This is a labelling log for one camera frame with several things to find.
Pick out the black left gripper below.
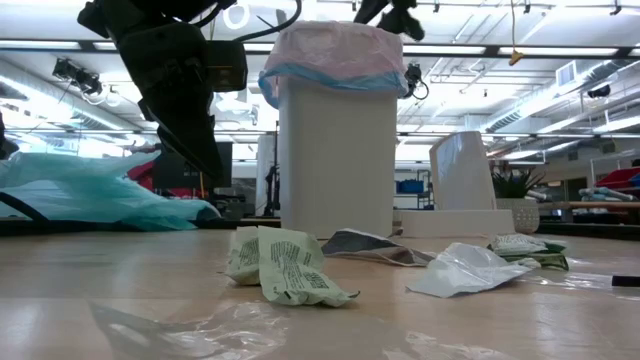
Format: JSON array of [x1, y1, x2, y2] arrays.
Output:
[[76, 0, 225, 183]]

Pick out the blue plastic bag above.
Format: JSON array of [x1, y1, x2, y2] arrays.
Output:
[[0, 149, 222, 233]]

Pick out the white swing bin lid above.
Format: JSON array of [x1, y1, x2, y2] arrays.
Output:
[[397, 130, 516, 239]]

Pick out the clear plastic sheet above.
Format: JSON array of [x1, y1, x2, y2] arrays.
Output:
[[88, 298, 289, 360]]

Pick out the grey foil wrapper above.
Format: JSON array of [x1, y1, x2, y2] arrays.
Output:
[[321, 228, 437, 268]]

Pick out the white wrapper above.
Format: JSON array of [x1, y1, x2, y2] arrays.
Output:
[[405, 242, 532, 300]]

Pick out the pink trash bag blue rim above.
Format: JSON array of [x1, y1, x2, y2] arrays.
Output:
[[257, 19, 410, 110]]

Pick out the white plastic trash bin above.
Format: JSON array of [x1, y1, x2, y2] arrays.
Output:
[[276, 74, 400, 240]]

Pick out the black monitor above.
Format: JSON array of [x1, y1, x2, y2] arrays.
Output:
[[151, 141, 234, 192]]

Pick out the black tripod stand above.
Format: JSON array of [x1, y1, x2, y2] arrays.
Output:
[[263, 133, 281, 219]]

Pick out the yellow hanging tag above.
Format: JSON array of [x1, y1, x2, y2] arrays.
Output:
[[507, 0, 524, 67]]

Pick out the blue crate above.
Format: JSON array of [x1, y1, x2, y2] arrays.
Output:
[[394, 179, 426, 196]]

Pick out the potted succulent plant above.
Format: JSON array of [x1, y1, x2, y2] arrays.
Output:
[[489, 168, 547, 235]]

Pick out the red storage bin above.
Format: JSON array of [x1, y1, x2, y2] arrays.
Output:
[[593, 167, 640, 191]]

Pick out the grey rolled mats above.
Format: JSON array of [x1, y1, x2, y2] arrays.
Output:
[[578, 186, 640, 204]]

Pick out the black ceiling camera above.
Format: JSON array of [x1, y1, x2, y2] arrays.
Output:
[[51, 58, 105, 97], [403, 62, 430, 101]]

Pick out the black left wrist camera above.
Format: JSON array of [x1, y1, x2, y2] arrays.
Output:
[[206, 39, 250, 94]]

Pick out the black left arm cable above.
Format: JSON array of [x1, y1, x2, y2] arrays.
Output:
[[192, 0, 304, 44]]

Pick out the white hanging ring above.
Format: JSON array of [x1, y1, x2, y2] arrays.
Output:
[[223, 3, 251, 31]]

